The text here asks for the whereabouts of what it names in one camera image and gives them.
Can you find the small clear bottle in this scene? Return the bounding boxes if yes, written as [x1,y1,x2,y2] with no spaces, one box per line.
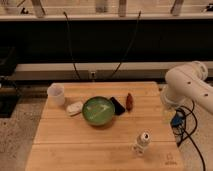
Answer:
[133,132,150,156]

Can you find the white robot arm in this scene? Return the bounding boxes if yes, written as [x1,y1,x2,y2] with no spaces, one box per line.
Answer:
[160,61,213,115]

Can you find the green bowl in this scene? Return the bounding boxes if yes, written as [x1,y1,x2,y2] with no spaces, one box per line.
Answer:
[82,96,115,126]

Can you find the red-brown toy figure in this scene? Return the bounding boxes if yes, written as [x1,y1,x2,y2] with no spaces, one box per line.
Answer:
[126,93,133,111]

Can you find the black smartphone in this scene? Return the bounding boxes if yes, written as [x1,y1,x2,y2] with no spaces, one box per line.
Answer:
[110,97,125,115]

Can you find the translucent plastic cup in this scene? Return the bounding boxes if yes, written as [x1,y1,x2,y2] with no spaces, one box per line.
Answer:
[47,84,65,106]

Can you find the black box at left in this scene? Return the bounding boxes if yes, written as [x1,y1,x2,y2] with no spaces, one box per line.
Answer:
[0,46,20,118]

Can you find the white wall outlet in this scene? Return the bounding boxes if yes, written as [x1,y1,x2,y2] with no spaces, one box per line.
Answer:
[89,71,96,80]

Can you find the left black hanging cable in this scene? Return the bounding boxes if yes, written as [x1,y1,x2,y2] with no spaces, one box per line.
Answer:
[62,11,82,81]

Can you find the black hanging cable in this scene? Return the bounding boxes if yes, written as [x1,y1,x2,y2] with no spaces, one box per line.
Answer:
[107,10,142,81]
[62,11,82,81]

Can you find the right black hanging cable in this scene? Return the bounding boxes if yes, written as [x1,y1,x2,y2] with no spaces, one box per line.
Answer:
[107,10,142,81]

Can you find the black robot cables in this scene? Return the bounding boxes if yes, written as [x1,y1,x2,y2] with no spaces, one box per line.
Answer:
[171,99,208,171]

